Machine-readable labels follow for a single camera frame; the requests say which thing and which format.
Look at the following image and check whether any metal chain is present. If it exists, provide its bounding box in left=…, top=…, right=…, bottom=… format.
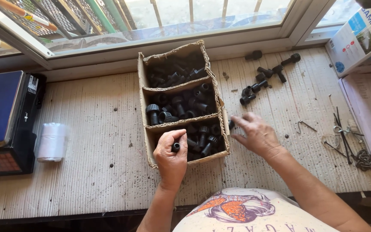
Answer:
left=352, top=149, right=371, bottom=171

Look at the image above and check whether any person's right hand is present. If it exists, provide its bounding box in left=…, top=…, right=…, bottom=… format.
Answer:
left=230, top=112, right=286, bottom=160

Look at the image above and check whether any roll of white plastic bags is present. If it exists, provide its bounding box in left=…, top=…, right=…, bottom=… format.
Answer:
left=37, top=122, right=71, bottom=162

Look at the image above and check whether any green pole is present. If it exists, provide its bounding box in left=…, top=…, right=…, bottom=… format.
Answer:
left=85, top=0, right=132, bottom=35

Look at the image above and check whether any round wire ring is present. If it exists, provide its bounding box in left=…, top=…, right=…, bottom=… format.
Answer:
left=321, top=133, right=342, bottom=150

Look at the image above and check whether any heap of black assembled fittings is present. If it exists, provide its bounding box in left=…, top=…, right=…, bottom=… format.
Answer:
left=185, top=122, right=226, bottom=162

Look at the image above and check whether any person's left hand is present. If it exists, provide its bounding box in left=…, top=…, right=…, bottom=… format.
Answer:
left=153, top=128, right=189, bottom=191

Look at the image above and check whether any heap of small black connectors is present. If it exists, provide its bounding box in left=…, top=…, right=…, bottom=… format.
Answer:
left=148, top=55, right=207, bottom=88

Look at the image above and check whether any person's white printed shirt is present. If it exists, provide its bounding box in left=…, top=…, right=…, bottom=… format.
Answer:
left=172, top=188, right=340, bottom=232

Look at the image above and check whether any heap of black ribbed nuts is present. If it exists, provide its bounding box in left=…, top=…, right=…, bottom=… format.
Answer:
left=146, top=83, right=217, bottom=126

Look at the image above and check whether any divided cardboard box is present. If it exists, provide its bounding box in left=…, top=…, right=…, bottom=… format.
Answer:
left=137, top=40, right=231, bottom=170

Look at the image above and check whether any bent metal wire hook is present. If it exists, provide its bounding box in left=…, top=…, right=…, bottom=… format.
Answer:
left=296, top=120, right=318, bottom=134

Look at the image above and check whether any black digital weighing scale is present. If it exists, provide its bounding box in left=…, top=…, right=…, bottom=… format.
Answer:
left=0, top=70, right=47, bottom=178

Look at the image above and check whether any wooden broom handle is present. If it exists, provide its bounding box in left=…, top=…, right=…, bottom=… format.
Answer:
left=0, top=0, right=59, bottom=33

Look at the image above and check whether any stack of paper notebooks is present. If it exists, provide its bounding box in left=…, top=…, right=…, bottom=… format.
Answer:
left=338, top=72, right=371, bottom=180

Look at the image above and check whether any white aluminium window frame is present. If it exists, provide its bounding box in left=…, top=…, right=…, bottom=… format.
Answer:
left=0, top=0, right=361, bottom=71

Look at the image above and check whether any scattered group of black fittings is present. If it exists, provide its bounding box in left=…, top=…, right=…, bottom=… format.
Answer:
left=240, top=50, right=301, bottom=106

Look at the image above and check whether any white carton with blue print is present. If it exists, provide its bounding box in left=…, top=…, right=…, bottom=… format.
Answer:
left=325, top=8, right=371, bottom=78

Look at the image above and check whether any metal mesh grate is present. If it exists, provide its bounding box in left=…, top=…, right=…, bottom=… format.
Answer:
left=0, top=0, right=123, bottom=40

